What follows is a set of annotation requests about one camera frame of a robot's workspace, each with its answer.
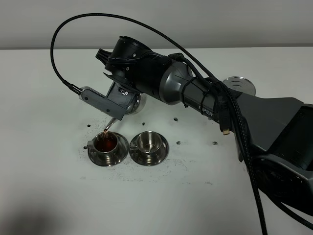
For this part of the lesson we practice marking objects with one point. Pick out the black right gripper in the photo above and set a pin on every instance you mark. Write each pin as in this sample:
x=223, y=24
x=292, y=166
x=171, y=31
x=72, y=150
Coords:
x=135, y=66

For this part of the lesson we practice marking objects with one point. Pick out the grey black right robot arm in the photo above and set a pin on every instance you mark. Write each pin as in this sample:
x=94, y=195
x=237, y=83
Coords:
x=274, y=135

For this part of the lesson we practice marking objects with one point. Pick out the right stainless steel teacup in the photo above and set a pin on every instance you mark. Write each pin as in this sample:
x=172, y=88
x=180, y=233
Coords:
x=147, y=142

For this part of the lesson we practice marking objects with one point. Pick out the stainless steel teacup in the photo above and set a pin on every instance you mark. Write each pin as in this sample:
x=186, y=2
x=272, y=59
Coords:
x=147, y=142
x=104, y=142

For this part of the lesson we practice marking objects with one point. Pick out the left stainless steel teacup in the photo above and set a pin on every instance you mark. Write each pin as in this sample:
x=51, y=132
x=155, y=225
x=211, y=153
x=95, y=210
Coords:
x=104, y=142

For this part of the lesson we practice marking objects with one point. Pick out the left stainless steel saucer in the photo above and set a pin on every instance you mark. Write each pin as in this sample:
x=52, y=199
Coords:
x=112, y=158

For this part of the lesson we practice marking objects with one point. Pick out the stainless steel saucer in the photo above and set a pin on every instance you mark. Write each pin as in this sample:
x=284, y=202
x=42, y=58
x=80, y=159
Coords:
x=112, y=158
x=152, y=159

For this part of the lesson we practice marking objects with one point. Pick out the right stainless steel saucer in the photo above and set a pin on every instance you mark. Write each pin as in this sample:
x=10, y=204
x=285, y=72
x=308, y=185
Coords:
x=152, y=159

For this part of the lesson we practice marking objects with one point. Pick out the stainless steel teapot coaster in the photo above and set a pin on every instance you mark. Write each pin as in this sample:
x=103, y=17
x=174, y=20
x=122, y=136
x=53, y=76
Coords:
x=240, y=84

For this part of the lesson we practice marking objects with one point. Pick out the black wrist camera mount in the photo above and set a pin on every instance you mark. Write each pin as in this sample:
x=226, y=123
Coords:
x=115, y=103

